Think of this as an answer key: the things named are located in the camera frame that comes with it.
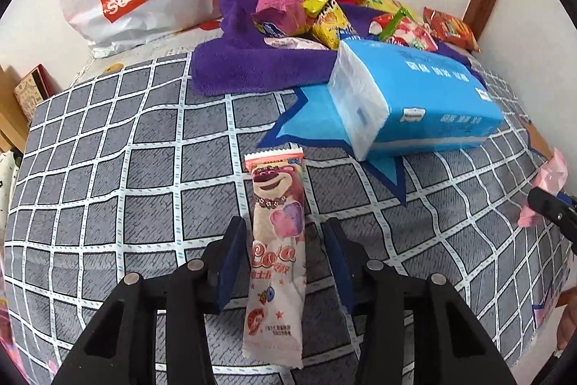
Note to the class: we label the patterned box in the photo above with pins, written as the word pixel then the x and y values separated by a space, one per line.
pixel 34 92

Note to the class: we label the blue tissue pack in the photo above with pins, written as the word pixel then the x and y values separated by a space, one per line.
pixel 428 105

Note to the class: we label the person's right forearm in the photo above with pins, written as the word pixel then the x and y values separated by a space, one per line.
pixel 567 322

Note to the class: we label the blue snack packet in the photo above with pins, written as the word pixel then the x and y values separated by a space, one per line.
pixel 269 29

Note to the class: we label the gold snack packet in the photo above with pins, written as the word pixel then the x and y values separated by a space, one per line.
pixel 331 28

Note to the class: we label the grey checked blanket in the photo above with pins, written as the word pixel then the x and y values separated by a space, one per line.
pixel 135 186

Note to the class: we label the orange chips bag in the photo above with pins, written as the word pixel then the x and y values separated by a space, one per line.
pixel 450 28

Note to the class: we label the pink strawberry snack packet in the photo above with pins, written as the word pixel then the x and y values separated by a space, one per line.
pixel 414 35

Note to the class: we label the purple towel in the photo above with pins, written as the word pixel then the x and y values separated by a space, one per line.
pixel 252 60

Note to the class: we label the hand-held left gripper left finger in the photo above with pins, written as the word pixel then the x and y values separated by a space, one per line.
pixel 232 263

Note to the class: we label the green snack packet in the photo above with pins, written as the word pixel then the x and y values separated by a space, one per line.
pixel 392 23

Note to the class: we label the yellow chips bag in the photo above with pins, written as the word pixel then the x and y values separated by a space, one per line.
pixel 374 1

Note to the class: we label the white patterned cloth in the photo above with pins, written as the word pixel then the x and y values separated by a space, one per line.
pixel 6 182

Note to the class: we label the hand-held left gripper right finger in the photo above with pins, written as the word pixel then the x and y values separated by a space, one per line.
pixel 338 263

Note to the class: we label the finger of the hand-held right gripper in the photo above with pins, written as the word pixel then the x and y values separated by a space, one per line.
pixel 554 211
pixel 569 199

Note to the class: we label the long pink bear snack packet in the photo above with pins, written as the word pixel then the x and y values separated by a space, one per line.
pixel 275 231

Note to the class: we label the magenta snack packet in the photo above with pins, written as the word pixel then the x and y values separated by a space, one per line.
pixel 279 8

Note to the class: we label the bright yellow snack packet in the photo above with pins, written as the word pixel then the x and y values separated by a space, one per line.
pixel 315 4

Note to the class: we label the light pink snack packet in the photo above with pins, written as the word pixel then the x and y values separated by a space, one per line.
pixel 547 177

